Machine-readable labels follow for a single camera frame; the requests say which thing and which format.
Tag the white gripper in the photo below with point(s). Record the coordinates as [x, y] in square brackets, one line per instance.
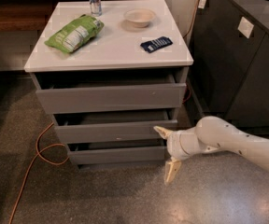
[174, 146]

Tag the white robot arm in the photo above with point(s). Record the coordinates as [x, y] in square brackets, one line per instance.
[210, 135]

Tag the grey bottom drawer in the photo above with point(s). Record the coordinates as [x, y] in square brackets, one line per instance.
[116, 152]

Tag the grey drawer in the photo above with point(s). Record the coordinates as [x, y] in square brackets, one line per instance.
[116, 152]
[112, 126]
[163, 94]

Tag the grey middle drawer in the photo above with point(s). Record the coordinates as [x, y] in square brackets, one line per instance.
[112, 126]

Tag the grey drawer cabinet white top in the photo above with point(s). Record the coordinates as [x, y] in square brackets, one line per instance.
[114, 55]

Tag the grey top drawer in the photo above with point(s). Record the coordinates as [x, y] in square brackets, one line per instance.
[163, 94]

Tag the dark blue snack packet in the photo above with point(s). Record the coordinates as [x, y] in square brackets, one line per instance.
[156, 44]

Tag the dark grey trash cabinet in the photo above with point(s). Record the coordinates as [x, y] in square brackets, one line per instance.
[230, 48]

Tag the white paper bowl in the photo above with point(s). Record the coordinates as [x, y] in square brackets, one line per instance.
[140, 17]

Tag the green chip bag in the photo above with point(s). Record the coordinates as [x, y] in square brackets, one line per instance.
[75, 34]

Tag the wooden bench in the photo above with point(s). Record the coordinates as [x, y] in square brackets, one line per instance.
[27, 15]

